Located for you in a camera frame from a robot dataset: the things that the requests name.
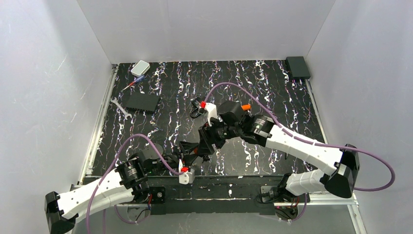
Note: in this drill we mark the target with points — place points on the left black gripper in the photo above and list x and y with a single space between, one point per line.
178 158

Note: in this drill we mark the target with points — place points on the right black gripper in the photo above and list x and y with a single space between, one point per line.
208 139

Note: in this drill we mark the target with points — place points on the black padlock with keys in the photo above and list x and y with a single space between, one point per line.
196 107

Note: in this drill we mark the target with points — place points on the orange padlock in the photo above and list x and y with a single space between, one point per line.
206 158

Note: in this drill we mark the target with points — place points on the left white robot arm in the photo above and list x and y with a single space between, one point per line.
127 182

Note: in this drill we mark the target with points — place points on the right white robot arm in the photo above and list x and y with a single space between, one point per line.
336 171

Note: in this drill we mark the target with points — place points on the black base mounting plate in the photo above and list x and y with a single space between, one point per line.
218 194

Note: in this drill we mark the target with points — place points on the black flat box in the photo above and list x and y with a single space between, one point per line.
143 102

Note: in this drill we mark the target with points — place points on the silver open-end wrench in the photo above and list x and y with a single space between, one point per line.
115 102

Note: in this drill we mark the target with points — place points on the blue red small screwdriver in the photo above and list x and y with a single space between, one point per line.
135 81

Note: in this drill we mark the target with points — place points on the white rectangular box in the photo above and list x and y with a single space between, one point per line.
140 68

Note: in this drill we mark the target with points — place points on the black box in corner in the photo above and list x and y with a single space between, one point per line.
297 68

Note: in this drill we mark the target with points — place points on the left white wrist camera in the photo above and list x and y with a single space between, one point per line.
186 175

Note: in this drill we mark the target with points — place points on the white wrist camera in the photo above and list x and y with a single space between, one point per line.
210 110
186 175

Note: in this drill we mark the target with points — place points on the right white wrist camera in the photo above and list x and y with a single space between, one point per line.
210 110

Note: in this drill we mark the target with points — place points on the orange handle screwdriver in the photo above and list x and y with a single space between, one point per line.
246 107

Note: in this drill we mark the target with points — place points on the aluminium frame rail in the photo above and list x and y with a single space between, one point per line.
86 123

